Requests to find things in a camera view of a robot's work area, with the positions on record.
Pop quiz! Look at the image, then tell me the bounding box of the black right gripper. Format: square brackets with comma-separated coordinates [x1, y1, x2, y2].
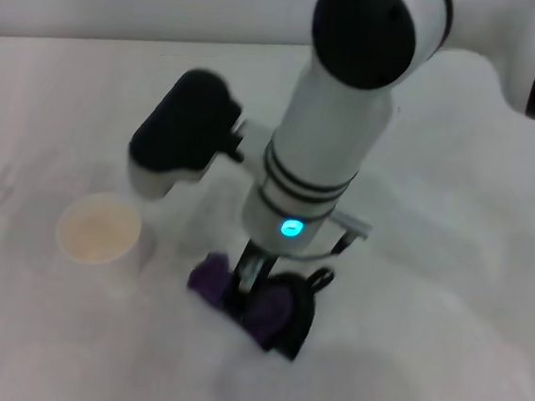
[221, 237, 279, 320]

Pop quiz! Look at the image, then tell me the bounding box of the purple rag with black trim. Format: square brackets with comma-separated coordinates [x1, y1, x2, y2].
[180, 248, 339, 366]

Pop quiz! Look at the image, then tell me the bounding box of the white paper cup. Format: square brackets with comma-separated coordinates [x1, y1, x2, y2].
[49, 189, 160, 300]

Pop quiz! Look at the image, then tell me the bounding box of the thin black camera cable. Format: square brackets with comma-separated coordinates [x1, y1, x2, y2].
[288, 228, 346, 267]

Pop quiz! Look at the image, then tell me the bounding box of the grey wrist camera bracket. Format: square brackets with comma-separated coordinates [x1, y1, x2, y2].
[326, 209, 375, 259]

